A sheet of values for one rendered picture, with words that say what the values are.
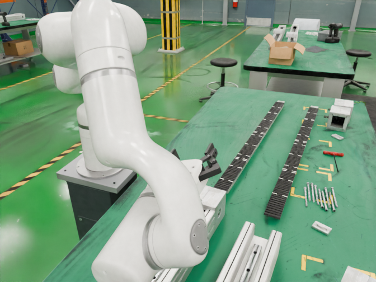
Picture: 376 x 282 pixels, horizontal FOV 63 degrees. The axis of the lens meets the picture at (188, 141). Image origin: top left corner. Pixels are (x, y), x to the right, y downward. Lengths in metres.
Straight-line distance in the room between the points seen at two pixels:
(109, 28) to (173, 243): 0.33
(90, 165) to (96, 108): 0.73
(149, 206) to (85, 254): 0.48
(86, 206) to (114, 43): 0.87
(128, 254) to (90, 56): 0.29
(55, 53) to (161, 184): 0.40
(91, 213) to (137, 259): 0.86
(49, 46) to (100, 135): 0.28
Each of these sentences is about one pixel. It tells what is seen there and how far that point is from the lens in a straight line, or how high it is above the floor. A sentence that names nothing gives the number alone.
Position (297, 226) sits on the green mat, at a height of 0.78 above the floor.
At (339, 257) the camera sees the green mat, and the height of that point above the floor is 0.78.
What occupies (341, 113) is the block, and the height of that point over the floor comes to 0.87.
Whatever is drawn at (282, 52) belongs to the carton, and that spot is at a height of 0.89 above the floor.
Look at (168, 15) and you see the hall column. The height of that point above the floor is 0.78.
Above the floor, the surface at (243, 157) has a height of 0.81.
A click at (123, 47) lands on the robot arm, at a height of 1.36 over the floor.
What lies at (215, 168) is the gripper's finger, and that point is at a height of 1.15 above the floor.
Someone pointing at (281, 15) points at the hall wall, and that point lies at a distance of 11.76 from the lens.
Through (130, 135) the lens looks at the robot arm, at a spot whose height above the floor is 1.25.
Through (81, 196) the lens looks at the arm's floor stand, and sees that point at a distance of 1.27.
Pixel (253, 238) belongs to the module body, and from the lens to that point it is 0.90.
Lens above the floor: 1.45
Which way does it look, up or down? 28 degrees down
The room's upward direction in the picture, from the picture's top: straight up
